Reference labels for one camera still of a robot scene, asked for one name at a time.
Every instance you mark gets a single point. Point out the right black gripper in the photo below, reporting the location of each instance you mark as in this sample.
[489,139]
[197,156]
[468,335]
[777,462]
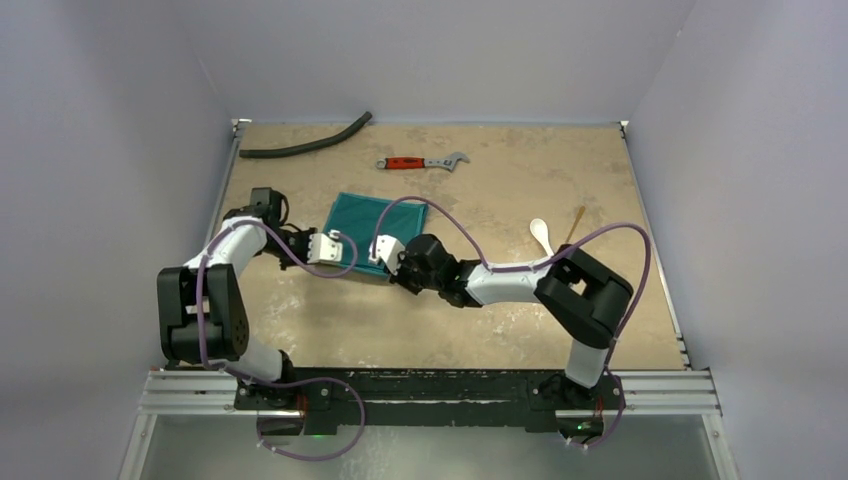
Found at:
[405,264]

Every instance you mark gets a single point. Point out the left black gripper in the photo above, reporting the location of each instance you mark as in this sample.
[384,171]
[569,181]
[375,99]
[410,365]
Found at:
[305,237]

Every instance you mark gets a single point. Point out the teal cloth napkin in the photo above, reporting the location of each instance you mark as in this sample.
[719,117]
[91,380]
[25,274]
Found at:
[357,215]

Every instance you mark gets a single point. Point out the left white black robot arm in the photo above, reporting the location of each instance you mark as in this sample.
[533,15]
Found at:
[202,316]

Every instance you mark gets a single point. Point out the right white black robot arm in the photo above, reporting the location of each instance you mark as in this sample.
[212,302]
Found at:
[584,296]

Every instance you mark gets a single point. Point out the gold metal spoon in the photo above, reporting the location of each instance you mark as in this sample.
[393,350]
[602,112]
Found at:
[577,219]

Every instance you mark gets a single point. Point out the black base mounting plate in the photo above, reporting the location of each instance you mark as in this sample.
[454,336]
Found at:
[536,400]

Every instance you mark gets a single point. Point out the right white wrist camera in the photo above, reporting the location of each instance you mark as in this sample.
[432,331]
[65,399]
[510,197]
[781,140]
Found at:
[385,252]

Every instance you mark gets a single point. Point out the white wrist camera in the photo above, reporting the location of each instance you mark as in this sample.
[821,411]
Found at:
[385,252]
[325,248]

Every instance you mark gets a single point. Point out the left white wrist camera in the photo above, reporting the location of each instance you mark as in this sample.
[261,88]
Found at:
[325,248]

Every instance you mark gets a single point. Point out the red handled adjustable wrench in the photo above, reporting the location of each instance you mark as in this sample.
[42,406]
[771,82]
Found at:
[448,162]

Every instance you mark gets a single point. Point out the aluminium rail frame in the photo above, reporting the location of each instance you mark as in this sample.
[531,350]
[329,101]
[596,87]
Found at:
[670,426]

